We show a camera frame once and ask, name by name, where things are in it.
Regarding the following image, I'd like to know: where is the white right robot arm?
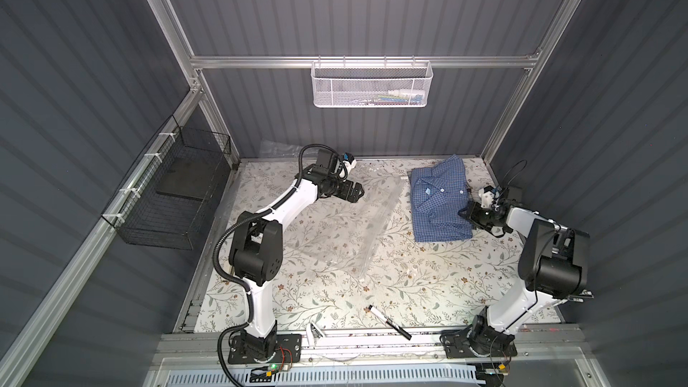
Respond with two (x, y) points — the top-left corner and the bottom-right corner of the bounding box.
(459, 186), (594, 337)

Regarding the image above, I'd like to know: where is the white zipper slider clip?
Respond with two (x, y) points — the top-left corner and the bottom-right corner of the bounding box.
(306, 322), (326, 344)

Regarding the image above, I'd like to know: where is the black wire wall basket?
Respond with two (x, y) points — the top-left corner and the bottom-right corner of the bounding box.
(101, 120), (232, 251)

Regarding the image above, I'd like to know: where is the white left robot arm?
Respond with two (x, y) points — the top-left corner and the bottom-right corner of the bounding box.
(211, 143), (365, 361)

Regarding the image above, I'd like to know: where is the black white marker pen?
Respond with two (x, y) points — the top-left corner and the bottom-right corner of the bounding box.
(367, 305), (412, 340)

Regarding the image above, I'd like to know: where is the white wire wall basket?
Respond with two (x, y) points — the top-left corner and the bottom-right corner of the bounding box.
(310, 60), (434, 109)

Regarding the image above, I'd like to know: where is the blue checked shirt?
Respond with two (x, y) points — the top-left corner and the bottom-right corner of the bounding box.
(410, 155), (473, 243)

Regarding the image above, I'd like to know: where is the clear plastic vacuum bag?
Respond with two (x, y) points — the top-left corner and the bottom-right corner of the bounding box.
(284, 159), (409, 279)

